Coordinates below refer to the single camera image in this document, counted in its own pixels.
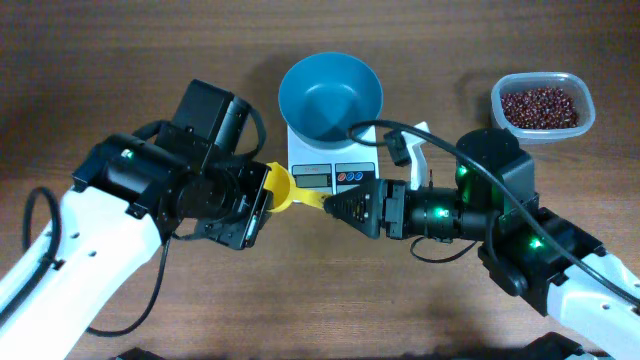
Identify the clear plastic container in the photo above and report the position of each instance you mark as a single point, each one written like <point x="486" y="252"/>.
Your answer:
<point x="572" y="86"/>

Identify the red adzuki beans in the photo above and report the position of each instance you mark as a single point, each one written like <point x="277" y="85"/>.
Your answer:
<point x="545" y="108"/>

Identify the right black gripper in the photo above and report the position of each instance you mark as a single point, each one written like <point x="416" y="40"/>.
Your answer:
<point x="392" y="217"/>

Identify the white digital kitchen scale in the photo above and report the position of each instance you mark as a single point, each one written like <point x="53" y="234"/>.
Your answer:
<point x="333" y="169"/>

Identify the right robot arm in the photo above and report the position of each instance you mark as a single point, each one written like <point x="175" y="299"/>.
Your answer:
<point x="529" y="251"/>

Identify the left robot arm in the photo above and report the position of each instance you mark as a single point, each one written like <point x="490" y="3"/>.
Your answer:
<point x="124" y="206"/>

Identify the yellow plastic measuring scoop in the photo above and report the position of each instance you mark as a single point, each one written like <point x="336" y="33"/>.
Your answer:
<point x="285" y="191"/>

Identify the blue plastic bowl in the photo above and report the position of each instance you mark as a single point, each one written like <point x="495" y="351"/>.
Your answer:
<point x="323" y="95"/>

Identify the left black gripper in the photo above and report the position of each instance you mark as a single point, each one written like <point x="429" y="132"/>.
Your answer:
<point x="256" y="201"/>

